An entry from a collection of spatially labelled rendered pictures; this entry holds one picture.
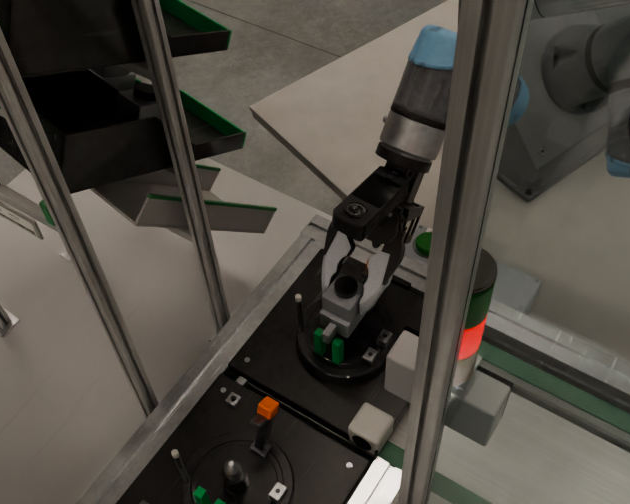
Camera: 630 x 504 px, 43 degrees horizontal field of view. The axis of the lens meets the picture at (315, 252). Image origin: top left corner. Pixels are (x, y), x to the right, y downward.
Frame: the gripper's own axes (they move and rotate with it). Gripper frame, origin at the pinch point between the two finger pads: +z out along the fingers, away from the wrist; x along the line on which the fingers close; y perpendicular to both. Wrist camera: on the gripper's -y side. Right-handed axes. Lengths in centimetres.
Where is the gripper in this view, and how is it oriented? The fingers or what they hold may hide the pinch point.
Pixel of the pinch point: (343, 297)
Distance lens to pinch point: 102.5
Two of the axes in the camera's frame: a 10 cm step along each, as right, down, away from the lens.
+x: -8.4, -4.2, 3.5
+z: -3.3, 9.0, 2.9
